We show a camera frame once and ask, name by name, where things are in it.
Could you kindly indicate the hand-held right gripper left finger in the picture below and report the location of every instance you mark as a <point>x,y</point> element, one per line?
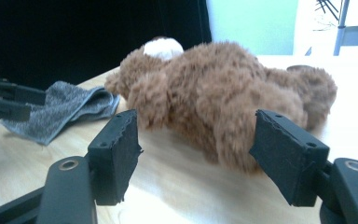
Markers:
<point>115,158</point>

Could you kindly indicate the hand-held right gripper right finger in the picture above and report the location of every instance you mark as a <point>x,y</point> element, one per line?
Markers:
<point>289,158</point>

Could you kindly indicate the grey towel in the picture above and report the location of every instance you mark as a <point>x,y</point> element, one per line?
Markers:
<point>62,109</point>

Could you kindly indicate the brown teddy bear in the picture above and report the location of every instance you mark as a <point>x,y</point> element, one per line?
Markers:
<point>223,102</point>

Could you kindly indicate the black curtain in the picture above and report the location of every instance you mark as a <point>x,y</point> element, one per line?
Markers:
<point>90,37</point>

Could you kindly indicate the white desk frame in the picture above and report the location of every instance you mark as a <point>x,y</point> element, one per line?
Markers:
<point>351,31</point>

